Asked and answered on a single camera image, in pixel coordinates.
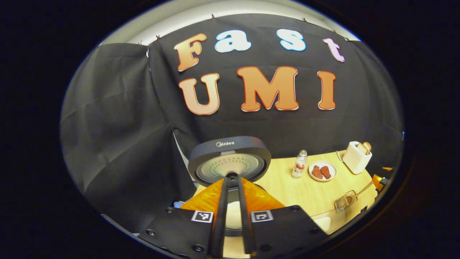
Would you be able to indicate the red meat piece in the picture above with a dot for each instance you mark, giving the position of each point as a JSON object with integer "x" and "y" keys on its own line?
{"x": 326, "y": 172}
{"x": 317, "y": 172}

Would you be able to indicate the black backdrop cloth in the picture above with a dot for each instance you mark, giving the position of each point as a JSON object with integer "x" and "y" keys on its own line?
{"x": 118, "y": 126}

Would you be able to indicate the wooden spoon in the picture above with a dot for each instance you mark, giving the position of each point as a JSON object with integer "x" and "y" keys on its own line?
{"x": 363, "y": 189}

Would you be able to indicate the blue plastic bag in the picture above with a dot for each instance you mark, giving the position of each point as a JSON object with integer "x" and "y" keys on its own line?
{"x": 178, "y": 204}

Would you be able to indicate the white rice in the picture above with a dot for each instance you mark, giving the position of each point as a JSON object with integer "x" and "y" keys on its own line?
{"x": 325, "y": 223}

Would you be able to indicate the clear water bottle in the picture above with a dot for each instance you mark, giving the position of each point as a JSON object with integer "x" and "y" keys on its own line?
{"x": 299, "y": 167}

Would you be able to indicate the silver black rice cooker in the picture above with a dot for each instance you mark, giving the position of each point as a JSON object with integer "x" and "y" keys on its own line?
{"x": 230, "y": 158}

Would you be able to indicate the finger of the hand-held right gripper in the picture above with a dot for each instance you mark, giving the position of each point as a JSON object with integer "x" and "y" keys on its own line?
{"x": 377, "y": 181}

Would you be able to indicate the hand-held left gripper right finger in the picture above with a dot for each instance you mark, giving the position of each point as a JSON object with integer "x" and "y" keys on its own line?
{"x": 244, "y": 223}

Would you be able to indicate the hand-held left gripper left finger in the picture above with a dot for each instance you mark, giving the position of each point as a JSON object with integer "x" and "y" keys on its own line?
{"x": 222, "y": 216}

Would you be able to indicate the white toaster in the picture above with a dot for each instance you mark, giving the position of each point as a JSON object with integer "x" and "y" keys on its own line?
{"x": 355, "y": 160}

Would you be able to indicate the white round plate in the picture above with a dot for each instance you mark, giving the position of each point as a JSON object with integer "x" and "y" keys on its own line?
{"x": 332, "y": 169}

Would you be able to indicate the toast slice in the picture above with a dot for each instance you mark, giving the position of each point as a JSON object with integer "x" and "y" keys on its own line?
{"x": 367, "y": 147}

